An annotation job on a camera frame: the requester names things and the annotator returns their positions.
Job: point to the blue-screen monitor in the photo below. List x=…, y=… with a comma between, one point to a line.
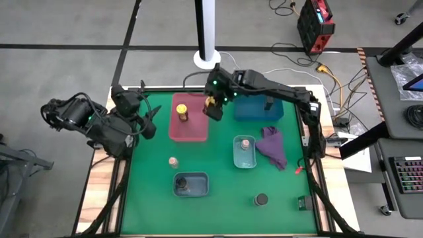
x=416, y=84

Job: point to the grey metal stand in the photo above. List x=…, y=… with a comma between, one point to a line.
x=20, y=158

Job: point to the black power strip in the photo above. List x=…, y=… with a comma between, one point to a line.
x=337, y=142

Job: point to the small red clip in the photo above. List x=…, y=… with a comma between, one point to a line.
x=298, y=170

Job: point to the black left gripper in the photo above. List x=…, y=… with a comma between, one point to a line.
x=127, y=100

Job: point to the red black power station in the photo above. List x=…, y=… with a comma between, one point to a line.
x=312, y=29

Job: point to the black backlit keyboard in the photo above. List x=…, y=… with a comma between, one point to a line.
x=409, y=175

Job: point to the grey desk top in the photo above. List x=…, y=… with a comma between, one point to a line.
x=390, y=198
x=390, y=112

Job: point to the white metal bracket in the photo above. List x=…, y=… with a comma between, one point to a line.
x=305, y=141

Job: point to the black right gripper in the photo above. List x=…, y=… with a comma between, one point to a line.
x=224, y=82

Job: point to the blue plastic bin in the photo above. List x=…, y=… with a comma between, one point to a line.
x=251, y=110

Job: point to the black metal table frame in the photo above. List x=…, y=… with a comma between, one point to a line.
x=165, y=89

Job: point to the black monitor post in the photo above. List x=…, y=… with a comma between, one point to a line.
x=401, y=44

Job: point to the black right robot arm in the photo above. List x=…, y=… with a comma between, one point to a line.
x=281, y=89

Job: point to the black diagonal support bar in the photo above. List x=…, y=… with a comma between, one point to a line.
x=363, y=140

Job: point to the grey-blue plastic bin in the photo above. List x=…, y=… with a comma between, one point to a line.
x=198, y=185

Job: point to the purple cloth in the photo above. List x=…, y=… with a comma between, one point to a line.
x=272, y=147

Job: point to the red plastic bin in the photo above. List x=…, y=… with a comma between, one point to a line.
x=198, y=132

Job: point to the white black pole round base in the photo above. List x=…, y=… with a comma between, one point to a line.
x=206, y=61

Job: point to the orange black striped floor strip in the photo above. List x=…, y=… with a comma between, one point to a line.
x=367, y=71

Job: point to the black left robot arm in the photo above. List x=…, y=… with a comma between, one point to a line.
x=109, y=132

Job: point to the pink-lid clear spice jar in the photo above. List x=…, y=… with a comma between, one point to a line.
x=173, y=162
x=245, y=144

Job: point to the black caster wheel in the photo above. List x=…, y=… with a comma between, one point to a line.
x=385, y=210
x=400, y=18

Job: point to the green table mat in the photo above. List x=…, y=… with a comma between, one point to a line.
x=215, y=218

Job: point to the clear plastic bag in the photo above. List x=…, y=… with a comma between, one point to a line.
x=401, y=79

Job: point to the light teal plastic bin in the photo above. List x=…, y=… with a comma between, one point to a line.
x=246, y=160

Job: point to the wooden table side board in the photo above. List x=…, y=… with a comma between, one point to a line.
x=99, y=191
x=340, y=195

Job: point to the white paper sheet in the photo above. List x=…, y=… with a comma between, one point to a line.
x=360, y=162

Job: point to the black-lid glass spice jar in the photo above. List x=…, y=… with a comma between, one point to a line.
x=261, y=199
x=181, y=183

